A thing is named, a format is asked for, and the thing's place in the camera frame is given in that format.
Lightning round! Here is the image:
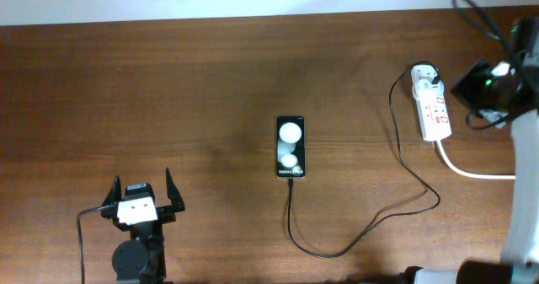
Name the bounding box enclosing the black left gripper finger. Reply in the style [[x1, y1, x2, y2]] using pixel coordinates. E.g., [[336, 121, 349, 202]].
[[102, 175, 122, 206], [165, 168, 185, 212]]

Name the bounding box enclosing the black usb charging cable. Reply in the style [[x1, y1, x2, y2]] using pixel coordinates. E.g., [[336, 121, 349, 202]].
[[287, 60, 442, 260]]

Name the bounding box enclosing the black samsung galaxy phone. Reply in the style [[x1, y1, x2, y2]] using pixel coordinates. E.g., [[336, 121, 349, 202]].
[[276, 115, 307, 179]]

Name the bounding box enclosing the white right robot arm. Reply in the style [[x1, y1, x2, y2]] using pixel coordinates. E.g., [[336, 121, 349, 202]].
[[403, 17, 538, 284]]

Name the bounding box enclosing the white usb charger adapter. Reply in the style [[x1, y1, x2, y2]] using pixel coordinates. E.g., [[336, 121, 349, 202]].
[[412, 76, 445, 100]]

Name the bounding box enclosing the white power strip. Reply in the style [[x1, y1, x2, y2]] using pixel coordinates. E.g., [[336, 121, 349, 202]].
[[411, 64, 451, 142]]

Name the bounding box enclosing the white power strip cord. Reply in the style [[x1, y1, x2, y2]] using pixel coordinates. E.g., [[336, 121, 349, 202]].
[[433, 138, 517, 180]]

